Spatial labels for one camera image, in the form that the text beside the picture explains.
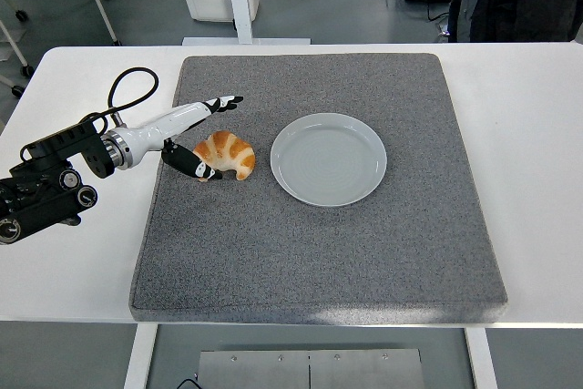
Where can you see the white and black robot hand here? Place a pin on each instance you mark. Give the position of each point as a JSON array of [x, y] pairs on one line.
[[168, 127]]

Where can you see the golden croissant bread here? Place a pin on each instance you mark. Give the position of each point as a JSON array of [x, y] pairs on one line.
[[228, 152]]

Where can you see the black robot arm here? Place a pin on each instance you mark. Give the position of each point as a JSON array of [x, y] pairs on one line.
[[50, 207]]

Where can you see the round grey plate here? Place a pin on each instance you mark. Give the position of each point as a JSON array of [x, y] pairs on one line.
[[328, 161]]

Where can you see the grey metal plate with screws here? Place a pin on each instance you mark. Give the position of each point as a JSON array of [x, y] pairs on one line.
[[309, 368]]

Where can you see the grey speckled mat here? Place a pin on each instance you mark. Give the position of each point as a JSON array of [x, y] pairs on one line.
[[296, 252]]

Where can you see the white table leg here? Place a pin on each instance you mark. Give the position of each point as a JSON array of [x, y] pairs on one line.
[[483, 361], [139, 357]]

